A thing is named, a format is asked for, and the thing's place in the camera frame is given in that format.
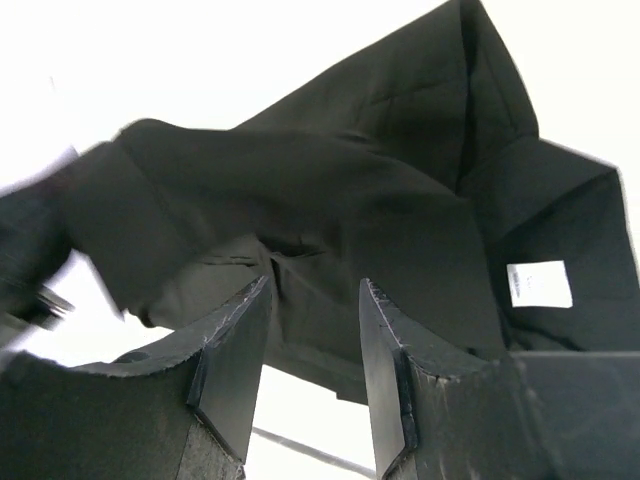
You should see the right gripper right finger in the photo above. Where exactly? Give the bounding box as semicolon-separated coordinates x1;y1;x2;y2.
359;280;639;479

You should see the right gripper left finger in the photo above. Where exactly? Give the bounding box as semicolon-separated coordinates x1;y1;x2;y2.
1;278;271;479

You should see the black long sleeve shirt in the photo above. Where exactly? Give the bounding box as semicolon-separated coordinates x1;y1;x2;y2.
63;1;639;403

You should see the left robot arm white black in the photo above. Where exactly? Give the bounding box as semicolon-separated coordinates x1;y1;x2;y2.
1;146;80;349

